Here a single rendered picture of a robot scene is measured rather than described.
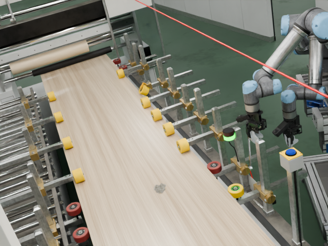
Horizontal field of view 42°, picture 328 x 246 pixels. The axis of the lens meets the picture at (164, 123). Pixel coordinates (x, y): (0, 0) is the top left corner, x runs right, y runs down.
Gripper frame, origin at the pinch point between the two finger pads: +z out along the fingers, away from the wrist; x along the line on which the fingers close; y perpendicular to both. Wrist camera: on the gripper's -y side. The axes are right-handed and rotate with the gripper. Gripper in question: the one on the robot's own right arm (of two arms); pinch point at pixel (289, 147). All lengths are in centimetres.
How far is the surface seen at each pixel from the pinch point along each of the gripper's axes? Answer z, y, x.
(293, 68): 83, 170, 251
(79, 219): 0, -127, 10
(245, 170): -2.8, -33.4, -8.6
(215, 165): -8.0, -47.6, -0.5
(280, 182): -0.8, -22.5, -26.0
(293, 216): -6, -35, -56
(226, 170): -2.3, -41.7, -1.6
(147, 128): -7, -66, 68
